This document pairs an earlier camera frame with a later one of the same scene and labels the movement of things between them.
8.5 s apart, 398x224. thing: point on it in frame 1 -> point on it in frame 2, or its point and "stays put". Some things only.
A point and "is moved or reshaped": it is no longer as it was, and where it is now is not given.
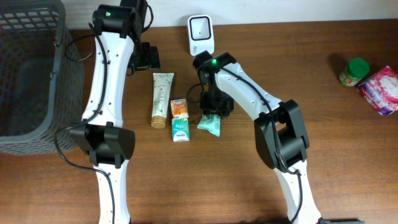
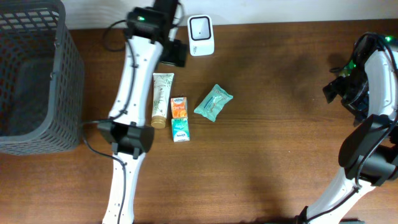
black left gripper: x=152 y=59 -> x=181 y=60
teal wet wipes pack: x=211 y=122 is moved or reshaped
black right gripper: x=216 y=106 -> x=337 y=88
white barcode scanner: x=201 y=36 stays put
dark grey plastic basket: x=42 y=79 stays put
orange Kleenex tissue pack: x=179 y=108 stays put
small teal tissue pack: x=180 y=130 stays put
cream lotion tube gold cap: x=161 y=84 stays put
